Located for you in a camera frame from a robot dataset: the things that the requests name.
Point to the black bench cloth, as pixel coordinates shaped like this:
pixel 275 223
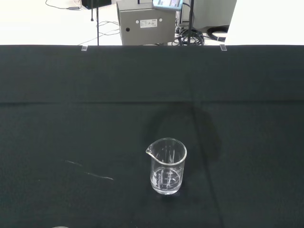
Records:
pixel 71 118

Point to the blue gray teach pendant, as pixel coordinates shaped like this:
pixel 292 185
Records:
pixel 167 4

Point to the clear plastic cloth clip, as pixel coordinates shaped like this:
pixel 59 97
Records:
pixel 223 47
pixel 84 48

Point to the thick black tripod pole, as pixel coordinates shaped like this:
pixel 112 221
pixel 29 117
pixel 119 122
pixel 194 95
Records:
pixel 190 19

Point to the gray metal cabinet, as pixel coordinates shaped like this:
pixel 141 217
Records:
pixel 147 33

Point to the black box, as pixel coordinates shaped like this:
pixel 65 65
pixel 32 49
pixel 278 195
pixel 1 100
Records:
pixel 96 2

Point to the thin black tripod pole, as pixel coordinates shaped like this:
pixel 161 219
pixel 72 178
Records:
pixel 97 23

